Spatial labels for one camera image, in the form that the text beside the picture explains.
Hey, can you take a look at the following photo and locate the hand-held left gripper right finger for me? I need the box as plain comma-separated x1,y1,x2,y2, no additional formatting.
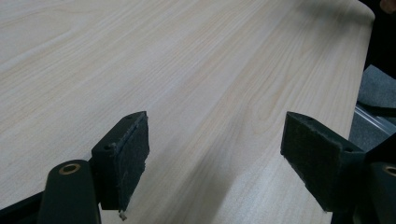
279,111,367,213

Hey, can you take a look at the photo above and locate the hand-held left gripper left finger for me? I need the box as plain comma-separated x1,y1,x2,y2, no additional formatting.
91,110,150,219

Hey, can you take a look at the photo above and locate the silver metal rail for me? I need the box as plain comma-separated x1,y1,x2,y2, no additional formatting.
354,104,396,136

